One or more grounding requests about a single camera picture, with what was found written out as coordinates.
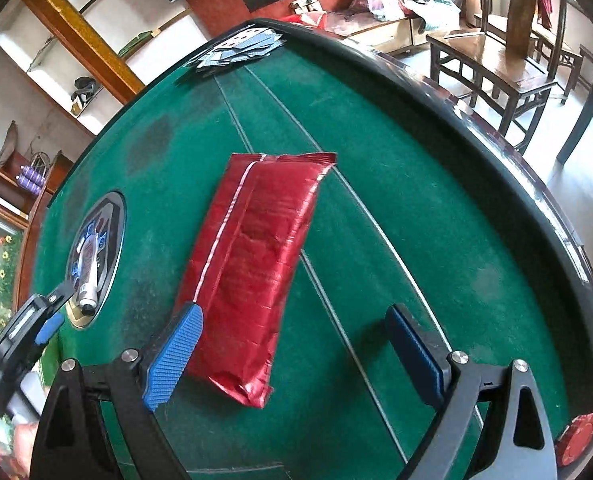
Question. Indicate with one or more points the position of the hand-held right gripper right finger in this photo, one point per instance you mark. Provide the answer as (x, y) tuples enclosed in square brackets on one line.
[(416, 355)]

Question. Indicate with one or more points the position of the round tray with items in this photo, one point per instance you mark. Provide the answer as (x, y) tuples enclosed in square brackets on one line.
[(109, 240)]

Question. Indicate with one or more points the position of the green flat object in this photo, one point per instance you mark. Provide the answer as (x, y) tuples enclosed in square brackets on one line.
[(134, 44)]

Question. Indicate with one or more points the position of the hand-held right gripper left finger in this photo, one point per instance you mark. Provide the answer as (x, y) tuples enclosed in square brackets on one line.
[(176, 355)]

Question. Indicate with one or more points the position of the patterned metallic tube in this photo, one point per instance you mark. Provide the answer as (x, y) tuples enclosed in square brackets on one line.
[(89, 280)]

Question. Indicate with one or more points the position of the red cloth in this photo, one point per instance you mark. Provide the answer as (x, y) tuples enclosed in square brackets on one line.
[(545, 0)]

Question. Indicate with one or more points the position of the white wall shelf unit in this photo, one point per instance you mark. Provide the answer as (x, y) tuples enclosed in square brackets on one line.
[(51, 20)]

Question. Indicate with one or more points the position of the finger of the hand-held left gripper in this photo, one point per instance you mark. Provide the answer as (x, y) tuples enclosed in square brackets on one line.
[(49, 329), (61, 292)]

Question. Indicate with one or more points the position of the dark wooden chair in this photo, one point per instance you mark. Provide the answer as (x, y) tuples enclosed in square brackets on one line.
[(561, 55), (496, 65)]

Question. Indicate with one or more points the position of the person's left hand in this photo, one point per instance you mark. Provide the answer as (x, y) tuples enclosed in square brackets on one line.
[(25, 447)]

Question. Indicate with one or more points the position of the dark wooden table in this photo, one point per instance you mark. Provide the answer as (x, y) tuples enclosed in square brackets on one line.
[(584, 110)]

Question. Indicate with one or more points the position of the pile of playing cards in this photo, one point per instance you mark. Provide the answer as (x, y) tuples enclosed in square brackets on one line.
[(241, 45)]

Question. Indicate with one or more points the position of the beige power socket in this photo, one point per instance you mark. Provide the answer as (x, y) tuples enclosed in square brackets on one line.
[(306, 5)]

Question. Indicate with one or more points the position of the dark ornament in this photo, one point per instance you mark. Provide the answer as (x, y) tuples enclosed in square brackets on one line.
[(86, 92)]

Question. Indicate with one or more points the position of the brown wooden cabinet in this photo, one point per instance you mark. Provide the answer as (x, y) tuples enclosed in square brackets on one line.
[(56, 170)]

